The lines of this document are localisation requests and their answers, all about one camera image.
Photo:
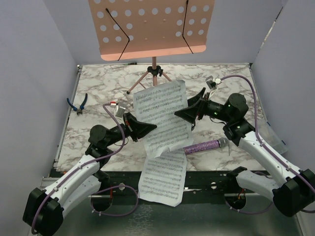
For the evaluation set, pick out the purple glitter microphone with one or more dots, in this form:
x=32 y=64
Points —
x=208 y=145

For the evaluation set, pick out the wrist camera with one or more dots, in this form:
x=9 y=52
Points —
x=212 y=84
x=119 y=108

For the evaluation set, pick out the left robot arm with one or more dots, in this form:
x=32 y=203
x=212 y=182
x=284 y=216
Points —
x=46 y=208

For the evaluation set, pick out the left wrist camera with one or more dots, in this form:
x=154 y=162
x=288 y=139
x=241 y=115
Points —
x=119 y=108

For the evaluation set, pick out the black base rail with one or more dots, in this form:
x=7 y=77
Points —
x=73 y=189

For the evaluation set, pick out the sheet music page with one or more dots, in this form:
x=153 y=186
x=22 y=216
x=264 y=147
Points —
x=162 y=179
x=157 y=105

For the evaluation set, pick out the pink music stand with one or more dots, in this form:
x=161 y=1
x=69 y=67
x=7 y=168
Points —
x=134 y=29

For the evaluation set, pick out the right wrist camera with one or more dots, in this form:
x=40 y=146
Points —
x=212 y=84

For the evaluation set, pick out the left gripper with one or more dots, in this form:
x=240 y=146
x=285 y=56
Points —
x=137 y=129

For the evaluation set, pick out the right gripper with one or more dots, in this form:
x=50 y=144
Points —
x=199 y=108

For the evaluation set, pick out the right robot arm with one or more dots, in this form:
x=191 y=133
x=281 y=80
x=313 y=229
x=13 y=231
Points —
x=289 y=188

